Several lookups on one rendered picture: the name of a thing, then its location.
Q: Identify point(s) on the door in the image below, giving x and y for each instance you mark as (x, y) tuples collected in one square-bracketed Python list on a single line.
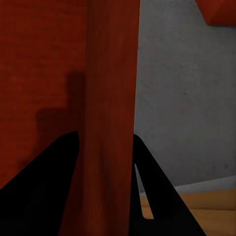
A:
[(215, 211)]

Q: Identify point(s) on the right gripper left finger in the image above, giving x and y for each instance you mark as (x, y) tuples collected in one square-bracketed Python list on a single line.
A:
[(33, 202)]

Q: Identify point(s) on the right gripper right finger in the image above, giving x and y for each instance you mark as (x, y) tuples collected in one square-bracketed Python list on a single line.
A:
[(171, 216)]

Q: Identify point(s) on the storage box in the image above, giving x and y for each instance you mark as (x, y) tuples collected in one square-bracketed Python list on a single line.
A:
[(71, 65), (218, 12)]

